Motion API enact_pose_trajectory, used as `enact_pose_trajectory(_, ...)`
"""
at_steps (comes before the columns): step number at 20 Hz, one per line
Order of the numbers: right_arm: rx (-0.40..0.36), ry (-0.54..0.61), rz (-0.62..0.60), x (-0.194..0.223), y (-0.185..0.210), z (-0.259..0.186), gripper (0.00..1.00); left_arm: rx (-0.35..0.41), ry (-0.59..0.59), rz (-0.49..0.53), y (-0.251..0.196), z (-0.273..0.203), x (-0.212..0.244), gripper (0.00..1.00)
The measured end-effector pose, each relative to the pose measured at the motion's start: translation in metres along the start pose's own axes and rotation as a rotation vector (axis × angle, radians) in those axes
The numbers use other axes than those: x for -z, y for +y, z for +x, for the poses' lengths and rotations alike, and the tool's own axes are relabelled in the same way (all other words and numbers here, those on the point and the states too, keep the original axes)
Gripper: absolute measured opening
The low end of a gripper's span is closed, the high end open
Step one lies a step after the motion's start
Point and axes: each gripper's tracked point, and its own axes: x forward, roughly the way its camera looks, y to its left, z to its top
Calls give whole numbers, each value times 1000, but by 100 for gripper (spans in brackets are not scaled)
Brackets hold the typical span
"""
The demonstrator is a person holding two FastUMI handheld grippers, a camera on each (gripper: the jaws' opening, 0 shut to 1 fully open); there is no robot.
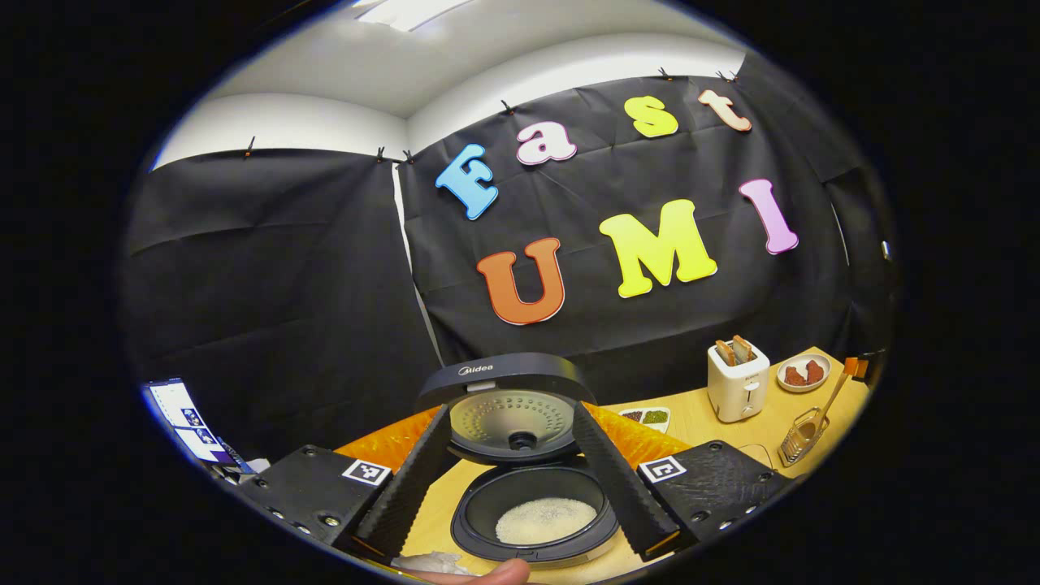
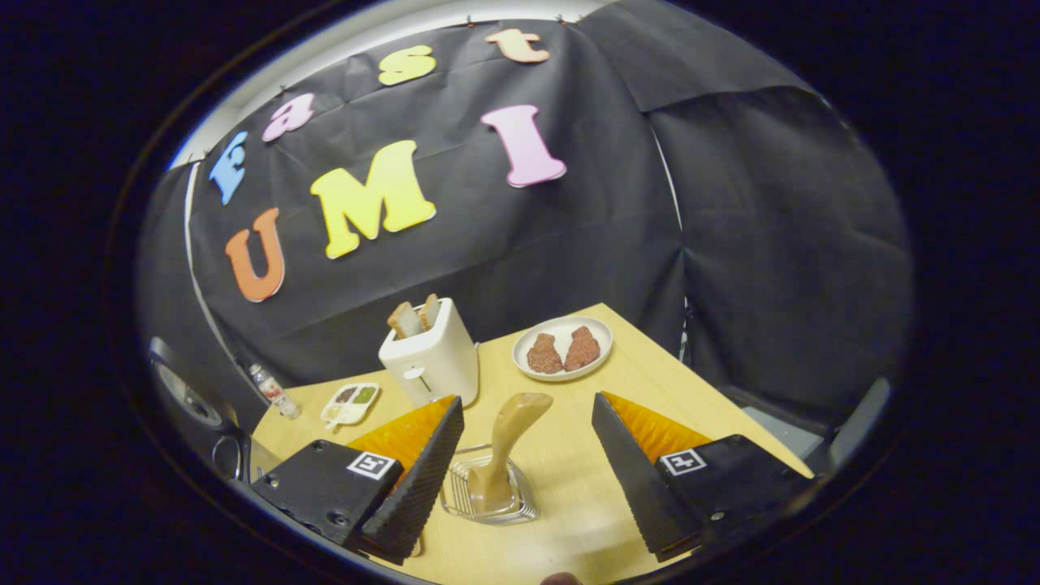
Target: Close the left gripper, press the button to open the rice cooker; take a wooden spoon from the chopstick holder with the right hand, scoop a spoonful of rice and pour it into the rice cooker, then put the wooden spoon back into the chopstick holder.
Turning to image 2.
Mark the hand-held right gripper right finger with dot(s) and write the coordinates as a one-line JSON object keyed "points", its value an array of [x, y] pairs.
{"points": [[634, 479]]}

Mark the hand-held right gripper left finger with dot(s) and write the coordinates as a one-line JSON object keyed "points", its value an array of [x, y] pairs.
{"points": [[422, 479]]}

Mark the wooden spoon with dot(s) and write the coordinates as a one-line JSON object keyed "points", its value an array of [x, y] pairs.
{"points": [[508, 439]]}

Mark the dark grey rice cooker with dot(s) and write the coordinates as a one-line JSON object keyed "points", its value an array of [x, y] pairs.
{"points": [[188, 396]]}

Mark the white divided condiment tray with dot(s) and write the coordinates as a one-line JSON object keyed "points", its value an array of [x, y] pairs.
{"points": [[349, 404]]}

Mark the white toaster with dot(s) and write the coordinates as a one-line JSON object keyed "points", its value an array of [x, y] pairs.
{"points": [[435, 361]]}

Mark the brown meat piece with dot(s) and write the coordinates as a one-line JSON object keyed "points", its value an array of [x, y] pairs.
{"points": [[582, 348], [544, 355]]}

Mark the toast slice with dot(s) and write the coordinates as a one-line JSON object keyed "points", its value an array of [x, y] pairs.
{"points": [[404, 320], [429, 311]]}

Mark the white plate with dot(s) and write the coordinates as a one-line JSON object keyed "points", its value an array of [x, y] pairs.
{"points": [[561, 325]]}

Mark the clear plastic bottle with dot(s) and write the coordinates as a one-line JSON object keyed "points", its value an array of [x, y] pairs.
{"points": [[275, 392]]}

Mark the grey chair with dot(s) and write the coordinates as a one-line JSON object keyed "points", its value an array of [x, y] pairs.
{"points": [[853, 426]]}

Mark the black backdrop cloth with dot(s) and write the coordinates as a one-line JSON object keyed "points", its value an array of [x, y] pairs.
{"points": [[520, 244]]}

